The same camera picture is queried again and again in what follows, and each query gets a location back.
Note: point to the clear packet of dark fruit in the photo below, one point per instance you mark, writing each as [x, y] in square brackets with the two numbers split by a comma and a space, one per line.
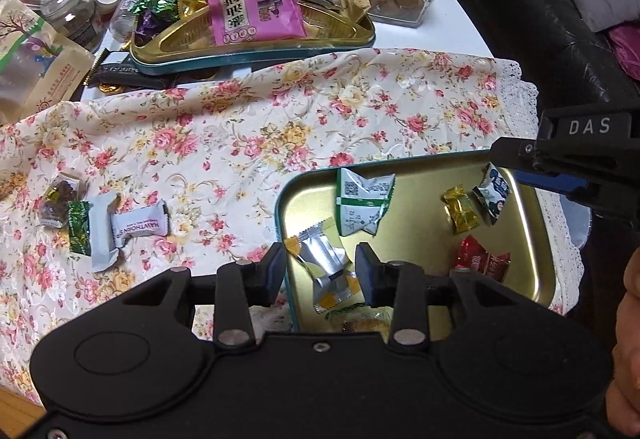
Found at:
[61, 199]

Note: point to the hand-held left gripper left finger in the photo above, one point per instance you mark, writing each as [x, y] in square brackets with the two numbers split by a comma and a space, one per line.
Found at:
[274, 271]

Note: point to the floral tablecloth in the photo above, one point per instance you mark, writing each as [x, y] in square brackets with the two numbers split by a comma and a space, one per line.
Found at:
[250, 129]

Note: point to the purple foil candy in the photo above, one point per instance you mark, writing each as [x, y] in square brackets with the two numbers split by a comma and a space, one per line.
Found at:
[149, 25]

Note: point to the green foil candies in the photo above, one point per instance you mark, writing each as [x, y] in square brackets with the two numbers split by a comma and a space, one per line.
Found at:
[152, 4]

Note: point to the triangular gold tin tray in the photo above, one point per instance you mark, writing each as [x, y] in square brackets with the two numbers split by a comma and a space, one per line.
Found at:
[330, 26]

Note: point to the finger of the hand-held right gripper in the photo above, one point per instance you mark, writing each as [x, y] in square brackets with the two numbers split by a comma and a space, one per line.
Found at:
[512, 153]
[550, 180]

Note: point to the kraft paper bag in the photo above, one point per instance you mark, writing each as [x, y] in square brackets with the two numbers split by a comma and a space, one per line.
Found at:
[40, 64]

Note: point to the gold foil coin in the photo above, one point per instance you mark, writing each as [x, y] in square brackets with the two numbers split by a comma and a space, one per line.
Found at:
[114, 88]

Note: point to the grey white snack packet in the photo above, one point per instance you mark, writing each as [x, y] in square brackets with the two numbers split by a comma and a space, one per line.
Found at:
[104, 234]

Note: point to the rectangular gold tin tray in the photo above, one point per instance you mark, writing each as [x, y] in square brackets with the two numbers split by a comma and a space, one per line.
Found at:
[425, 249]

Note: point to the black flat packet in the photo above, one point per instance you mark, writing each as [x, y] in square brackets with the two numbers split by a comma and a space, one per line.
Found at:
[125, 71]

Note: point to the small white snack packet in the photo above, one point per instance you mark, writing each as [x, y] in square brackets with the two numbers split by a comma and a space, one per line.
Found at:
[142, 224]

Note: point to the pink snack packet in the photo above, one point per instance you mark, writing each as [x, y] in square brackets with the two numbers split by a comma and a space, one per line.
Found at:
[255, 14]

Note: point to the green foil candy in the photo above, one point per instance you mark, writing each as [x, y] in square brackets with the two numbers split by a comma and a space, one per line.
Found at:
[79, 226]

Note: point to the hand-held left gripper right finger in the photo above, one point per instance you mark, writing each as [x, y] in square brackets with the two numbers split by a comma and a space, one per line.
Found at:
[364, 274]

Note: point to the green and white snack packet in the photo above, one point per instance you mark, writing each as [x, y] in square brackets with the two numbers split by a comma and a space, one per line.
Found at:
[362, 201]

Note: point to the gold candy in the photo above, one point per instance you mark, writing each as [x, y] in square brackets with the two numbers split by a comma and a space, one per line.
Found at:
[461, 210]

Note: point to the person's right hand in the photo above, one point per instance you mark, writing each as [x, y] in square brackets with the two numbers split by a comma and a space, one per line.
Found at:
[629, 344]

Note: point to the magenta cushion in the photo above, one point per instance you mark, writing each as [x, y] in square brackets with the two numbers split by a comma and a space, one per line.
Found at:
[627, 49]

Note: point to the clear drinking glass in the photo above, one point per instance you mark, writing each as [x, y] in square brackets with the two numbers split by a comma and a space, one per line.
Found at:
[122, 19]

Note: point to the clear packet of yellow pastry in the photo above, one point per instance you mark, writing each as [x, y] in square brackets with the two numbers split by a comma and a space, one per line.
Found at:
[357, 319]

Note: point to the silver and yellow snack packet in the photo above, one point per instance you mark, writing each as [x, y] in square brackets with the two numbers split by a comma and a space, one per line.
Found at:
[322, 259]

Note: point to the red snack packet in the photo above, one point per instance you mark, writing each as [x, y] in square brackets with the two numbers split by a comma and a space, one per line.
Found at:
[482, 259]

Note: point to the black leather sofa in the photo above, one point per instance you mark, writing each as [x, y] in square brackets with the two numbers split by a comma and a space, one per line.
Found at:
[525, 34]

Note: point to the small glass jar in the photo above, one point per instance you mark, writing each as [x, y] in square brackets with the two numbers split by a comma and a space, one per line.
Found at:
[67, 11]

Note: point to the trash bin with plastic liner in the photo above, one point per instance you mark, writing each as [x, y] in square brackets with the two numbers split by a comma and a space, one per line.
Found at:
[572, 224]

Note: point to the white and navy snack packet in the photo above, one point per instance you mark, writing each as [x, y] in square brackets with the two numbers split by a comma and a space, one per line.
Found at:
[492, 194]

